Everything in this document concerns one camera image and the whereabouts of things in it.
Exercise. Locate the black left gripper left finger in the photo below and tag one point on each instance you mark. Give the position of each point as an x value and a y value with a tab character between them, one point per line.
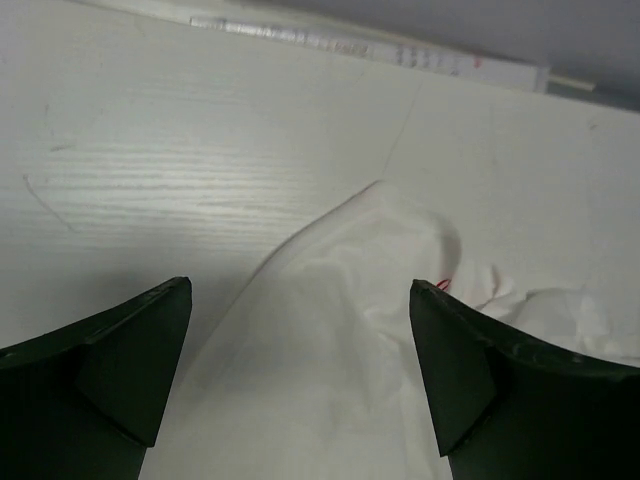
86	401

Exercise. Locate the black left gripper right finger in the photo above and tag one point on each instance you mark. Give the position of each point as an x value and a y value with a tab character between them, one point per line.
507	405

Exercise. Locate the white red print t shirt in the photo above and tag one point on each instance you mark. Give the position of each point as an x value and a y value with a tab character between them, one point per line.
313	372

